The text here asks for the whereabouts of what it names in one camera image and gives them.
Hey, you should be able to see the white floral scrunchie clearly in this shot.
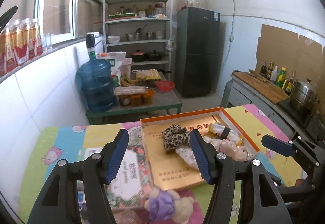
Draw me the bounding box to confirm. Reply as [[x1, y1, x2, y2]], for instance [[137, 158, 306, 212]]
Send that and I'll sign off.
[[175, 145, 199, 171]]

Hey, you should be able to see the white yellow snack packet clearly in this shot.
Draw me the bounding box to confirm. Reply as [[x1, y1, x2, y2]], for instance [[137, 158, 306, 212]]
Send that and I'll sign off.
[[208, 122, 243, 146]]

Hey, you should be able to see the leopard print scrunchie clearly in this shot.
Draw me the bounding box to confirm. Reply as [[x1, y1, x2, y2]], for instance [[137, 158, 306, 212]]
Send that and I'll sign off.
[[162, 124, 190, 152]]

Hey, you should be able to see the cream bear purple dress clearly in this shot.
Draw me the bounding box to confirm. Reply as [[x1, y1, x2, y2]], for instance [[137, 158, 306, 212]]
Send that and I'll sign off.
[[144, 188, 195, 223]]

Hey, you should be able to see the pink plush toy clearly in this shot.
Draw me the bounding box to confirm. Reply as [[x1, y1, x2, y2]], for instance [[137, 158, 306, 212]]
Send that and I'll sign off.
[[203, 136, 253, 162]]

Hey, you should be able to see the floral white tissue box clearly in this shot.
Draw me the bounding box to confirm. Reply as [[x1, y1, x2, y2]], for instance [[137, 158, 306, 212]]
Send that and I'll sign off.
[[106, 126, 153, 210]]

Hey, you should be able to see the colourful cartoon table cloth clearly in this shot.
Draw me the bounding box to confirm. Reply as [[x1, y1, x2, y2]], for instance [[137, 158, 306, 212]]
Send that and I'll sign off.
[[18, 104, 307, 223]]

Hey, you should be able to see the orange gold shallow box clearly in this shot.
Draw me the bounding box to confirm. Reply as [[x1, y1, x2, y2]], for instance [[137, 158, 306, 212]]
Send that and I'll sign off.
[[141, 107, 259, 190]]

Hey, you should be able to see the blue water jug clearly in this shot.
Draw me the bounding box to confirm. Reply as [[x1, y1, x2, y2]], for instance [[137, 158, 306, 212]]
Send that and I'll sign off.
[[76, 33, 116, 113]]

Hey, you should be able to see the wooden cutting board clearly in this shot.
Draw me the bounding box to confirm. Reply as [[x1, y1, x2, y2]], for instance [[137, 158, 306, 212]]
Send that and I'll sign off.
[[231, 70, 289, 104]]

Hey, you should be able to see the red plastic basket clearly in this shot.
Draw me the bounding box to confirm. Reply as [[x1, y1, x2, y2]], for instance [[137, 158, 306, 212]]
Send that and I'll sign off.
[[156, 80, 175, 92]]

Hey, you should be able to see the steel steamer pot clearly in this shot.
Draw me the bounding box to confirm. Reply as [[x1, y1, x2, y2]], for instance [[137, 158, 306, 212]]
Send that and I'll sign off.
[[290, 79, 318, 113]]

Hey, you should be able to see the egg tray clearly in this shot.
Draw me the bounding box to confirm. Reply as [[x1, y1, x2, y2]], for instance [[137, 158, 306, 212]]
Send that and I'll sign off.
[[134, 69, 161, 82]]

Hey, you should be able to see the white green rice bag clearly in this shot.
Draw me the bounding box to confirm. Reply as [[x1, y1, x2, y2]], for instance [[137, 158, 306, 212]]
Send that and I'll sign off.
[[96, 51, 126, 87]]

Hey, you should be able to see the black refrigerator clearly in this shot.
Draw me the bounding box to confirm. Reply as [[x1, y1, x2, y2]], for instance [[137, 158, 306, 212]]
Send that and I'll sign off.
[[175, 7, 220, 97]]

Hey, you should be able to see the red drink bottles row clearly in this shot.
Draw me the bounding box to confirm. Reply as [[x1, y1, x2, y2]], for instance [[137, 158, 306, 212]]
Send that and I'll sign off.
[[1, 18, 43, 76]]

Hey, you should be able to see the grey metal shelf rack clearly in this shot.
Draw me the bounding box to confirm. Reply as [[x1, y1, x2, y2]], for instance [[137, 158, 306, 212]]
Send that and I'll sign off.
[[101, 0, 173, 78]]

